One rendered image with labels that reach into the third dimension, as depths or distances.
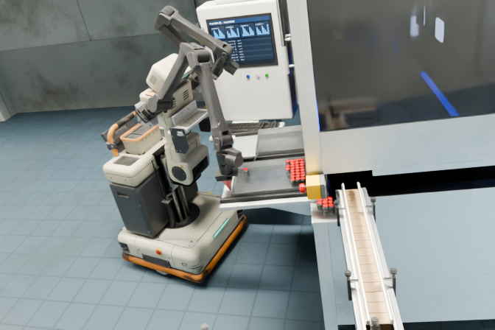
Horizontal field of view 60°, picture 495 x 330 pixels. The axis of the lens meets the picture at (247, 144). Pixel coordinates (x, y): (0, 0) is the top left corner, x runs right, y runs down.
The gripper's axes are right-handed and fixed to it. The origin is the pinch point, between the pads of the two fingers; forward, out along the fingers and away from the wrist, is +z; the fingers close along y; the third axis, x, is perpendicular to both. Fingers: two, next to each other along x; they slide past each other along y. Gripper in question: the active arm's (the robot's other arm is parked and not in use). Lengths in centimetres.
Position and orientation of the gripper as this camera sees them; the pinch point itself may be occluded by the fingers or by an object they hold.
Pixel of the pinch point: (230, 188)
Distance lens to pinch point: 200.0
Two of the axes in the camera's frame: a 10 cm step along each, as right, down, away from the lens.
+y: 9.8, -1.2, -1.4
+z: 1.7, 8.7, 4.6
